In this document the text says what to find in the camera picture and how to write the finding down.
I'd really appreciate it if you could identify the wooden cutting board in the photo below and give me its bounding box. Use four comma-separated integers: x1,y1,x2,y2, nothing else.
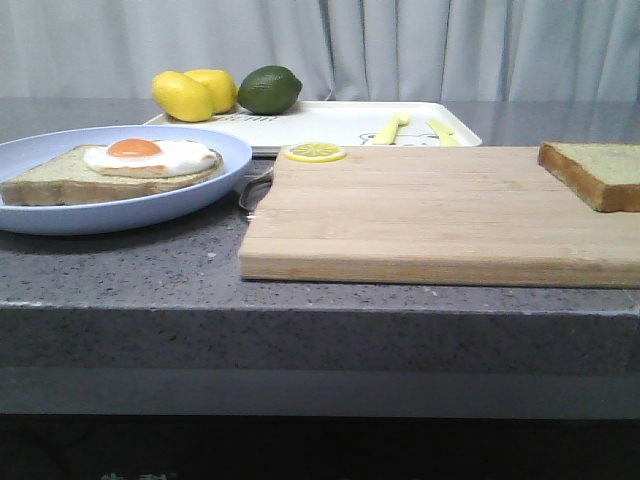
239,146,639,288

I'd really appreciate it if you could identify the front yellow lemon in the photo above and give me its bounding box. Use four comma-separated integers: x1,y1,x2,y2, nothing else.
151,71,215,122

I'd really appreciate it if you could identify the rear yellow lemon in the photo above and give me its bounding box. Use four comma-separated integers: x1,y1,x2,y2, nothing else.
185,69,238,114

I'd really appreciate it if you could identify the grey curtain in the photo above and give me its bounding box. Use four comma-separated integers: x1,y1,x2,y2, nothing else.
1,1,639,102

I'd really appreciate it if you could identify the yellow lemon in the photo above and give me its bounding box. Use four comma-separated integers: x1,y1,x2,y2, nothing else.
151,71,215,122
185,69,238,114

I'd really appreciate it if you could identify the yellow plastic knife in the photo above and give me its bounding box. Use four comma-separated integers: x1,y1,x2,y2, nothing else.
426,119,461,146

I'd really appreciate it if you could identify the bread slice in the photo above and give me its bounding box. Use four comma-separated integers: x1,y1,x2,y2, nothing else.
1,145,223,206
538,142,639,213

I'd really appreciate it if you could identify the lemon slice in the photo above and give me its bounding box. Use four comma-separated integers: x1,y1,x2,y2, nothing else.
283,142,347,163

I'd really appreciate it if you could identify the metal cutting board handle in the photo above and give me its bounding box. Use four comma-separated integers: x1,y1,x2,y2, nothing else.
238,169,274,221

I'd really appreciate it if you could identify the fried egg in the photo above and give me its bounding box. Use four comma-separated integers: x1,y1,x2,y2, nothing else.
84,138,221,178

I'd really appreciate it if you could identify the yellow plastic fork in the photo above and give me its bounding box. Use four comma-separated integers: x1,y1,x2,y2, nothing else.
372,112,410,145

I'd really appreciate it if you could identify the white rectangular tray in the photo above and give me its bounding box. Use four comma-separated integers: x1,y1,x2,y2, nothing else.
142,100,484,151

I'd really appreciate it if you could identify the green lime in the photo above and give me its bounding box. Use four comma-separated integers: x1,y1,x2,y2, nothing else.
237,65,303,115

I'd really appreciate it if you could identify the blue round plate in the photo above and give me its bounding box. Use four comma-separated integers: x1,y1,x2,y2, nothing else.
1,125,252,235

